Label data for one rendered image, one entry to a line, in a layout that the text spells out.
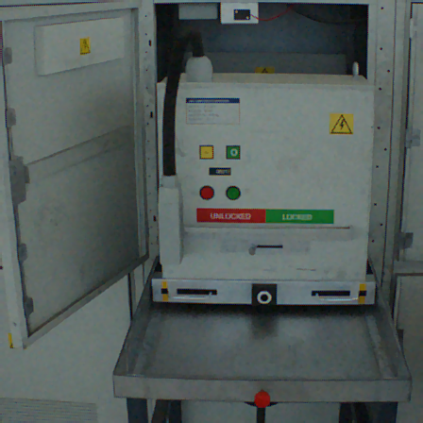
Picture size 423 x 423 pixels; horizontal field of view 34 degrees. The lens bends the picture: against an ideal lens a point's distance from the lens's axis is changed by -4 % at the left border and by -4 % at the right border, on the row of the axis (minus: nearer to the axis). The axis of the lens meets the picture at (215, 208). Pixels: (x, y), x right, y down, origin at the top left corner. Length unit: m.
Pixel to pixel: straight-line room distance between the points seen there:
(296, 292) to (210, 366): 0.34
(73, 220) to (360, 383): 0.80
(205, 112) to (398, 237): 0.73
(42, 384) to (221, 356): 0.95
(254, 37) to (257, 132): 1.13
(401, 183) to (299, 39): 0.89
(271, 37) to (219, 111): 1.13
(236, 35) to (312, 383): 1.59
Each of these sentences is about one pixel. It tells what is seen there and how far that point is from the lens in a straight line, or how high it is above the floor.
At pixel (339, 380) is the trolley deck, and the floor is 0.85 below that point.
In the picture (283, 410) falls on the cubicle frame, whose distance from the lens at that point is 2.34.
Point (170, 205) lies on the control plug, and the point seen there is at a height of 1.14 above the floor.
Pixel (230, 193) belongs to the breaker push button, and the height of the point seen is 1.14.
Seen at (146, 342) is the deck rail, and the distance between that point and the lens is 1.63.
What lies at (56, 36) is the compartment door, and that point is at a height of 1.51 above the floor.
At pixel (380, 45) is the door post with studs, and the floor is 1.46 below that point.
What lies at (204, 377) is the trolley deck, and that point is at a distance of 1.49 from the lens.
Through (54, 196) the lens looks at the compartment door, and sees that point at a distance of 1.71.
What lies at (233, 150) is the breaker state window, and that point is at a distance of 1.65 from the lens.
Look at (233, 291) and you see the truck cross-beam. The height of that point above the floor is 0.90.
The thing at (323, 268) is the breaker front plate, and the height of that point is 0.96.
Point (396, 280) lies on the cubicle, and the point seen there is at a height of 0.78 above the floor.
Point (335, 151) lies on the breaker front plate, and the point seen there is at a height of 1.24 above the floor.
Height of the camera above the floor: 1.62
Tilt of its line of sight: 18 degrees down
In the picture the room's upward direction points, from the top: 1 degrees counter-clockwise
